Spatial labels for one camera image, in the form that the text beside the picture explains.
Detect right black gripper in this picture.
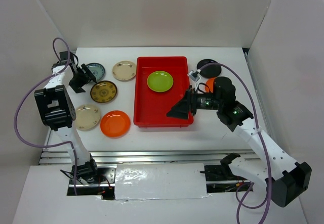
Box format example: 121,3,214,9
167,85,222,119

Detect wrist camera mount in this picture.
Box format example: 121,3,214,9
188,69,201,82
52,51,71,73

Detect blue patterned plate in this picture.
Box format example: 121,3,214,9
86,63,105,81

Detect beige plate near bin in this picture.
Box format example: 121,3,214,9
112,61,137,81

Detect green plate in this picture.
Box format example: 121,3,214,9
147,71,174,93

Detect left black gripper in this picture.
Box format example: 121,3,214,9
68,64,96,94

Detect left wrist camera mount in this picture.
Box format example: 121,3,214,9
52,51,71,73

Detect white front cover panel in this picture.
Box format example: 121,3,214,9
114,163,208,200

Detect black plate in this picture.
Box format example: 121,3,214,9
196,59,222,79

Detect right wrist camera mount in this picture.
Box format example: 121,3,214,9
188,69,201,82

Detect beige plate with characters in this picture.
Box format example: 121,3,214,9
75,104,101,131

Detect orange plate right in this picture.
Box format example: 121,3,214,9
205,77,216,93

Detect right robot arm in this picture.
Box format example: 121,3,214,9
167,77,312,207

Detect orange plate left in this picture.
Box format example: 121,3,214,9
100,110,131,138

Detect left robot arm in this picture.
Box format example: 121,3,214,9
34,61,100,184

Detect red plastic bin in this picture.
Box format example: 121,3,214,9
133,56,193,127

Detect orange plate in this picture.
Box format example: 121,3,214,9
100,110,131,138
205,77,216,93

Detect yellow patterned plate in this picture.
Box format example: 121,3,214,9
90,80,118,104

